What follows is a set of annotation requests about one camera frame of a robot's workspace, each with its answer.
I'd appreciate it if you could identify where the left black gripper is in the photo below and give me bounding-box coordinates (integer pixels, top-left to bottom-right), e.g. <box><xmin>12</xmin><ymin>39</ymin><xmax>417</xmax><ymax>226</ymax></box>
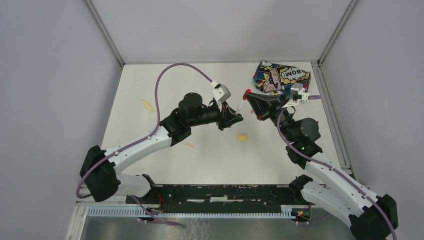
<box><xmin>189</xmin><ymin>100</ymin><xmax>244</xmax><ymax>131</ymax></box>

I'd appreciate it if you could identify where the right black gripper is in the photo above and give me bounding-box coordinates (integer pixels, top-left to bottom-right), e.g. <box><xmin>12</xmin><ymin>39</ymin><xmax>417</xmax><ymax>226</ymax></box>
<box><xmin>245</xmin><ymin>92</ymin><xmax>297</xmax><ymax>143</ymax></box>

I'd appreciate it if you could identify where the red pen cap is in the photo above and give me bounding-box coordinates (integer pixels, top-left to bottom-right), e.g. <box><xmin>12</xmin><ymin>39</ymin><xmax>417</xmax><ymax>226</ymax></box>
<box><xmin>242</xmin><ymin>88</ymin><xmax>251</xmax><ymax>101</ymax></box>

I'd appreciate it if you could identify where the red white pen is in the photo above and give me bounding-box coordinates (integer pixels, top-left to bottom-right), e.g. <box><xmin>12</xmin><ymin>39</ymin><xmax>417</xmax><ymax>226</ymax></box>
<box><xmin>235</xmin><ymin>100</ymin><xmax>245</xmax><ymax>114</ymax></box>

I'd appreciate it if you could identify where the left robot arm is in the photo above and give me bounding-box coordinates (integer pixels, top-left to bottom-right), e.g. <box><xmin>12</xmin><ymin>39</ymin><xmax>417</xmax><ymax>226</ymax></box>
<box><xmin>76</xmin><ymin>92</ymin><xmax>243</xmax><ymax>204</ymax></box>

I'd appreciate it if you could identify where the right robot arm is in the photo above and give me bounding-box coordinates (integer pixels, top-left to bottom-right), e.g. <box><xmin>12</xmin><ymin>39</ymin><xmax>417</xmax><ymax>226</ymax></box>
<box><xmin>243</xmin><ymin>89</ymin><xmax>399</xmax><ymax>240</ymax></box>

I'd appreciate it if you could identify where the yellow pen cap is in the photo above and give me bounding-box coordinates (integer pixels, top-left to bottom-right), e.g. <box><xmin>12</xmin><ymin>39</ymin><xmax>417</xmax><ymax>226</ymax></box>
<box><xmin>237</xmin><ymin>134</ymin><xmax>248</xmax><ymax>141</ymax></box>

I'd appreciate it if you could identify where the comic print pencil pouch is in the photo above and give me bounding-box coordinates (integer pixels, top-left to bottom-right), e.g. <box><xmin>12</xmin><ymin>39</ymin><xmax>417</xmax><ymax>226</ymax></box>
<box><xmin>252</xmin><ymin>60</ymin><xmax>312</xmax><ymax>95</ymax></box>

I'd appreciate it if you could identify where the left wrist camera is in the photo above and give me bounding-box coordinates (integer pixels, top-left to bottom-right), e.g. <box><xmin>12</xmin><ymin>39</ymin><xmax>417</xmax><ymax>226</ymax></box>
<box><xmin>210</xmin><ymin>81</ymin><xmax>231</xmax><ymax>104</ymax></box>

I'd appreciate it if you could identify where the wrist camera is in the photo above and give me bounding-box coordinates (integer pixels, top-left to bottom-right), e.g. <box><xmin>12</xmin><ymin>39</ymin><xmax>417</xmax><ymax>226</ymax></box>
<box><xmin>210</xmin><ymin>81</ymin><xmax>231</xmax><ymax>104</ymax></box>
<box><xmin>283</xmin><ymin>83</ymin><xmax>310</xmax><ymax>108</ymax></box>

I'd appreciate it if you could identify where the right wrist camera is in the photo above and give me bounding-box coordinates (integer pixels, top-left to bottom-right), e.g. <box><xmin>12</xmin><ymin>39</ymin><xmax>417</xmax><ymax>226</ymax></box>
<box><xmin>283</xmin><ymin>83</ymin><xmax>310</xmax><ymax>108</ymax></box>

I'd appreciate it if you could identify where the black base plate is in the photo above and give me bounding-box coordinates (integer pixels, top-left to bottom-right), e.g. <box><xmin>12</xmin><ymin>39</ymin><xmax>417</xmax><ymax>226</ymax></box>
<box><xmin>137</xmin><ymin>184</ymin><xmax>311</xmax><ymax>214</ymax></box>

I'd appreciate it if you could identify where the white slotted cable duct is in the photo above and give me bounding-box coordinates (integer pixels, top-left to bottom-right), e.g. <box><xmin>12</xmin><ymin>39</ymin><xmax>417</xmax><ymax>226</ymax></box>
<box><xmin>86</xmin><ymin>205</ymin><xmax>311</xmax><ymax>220</ymax></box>

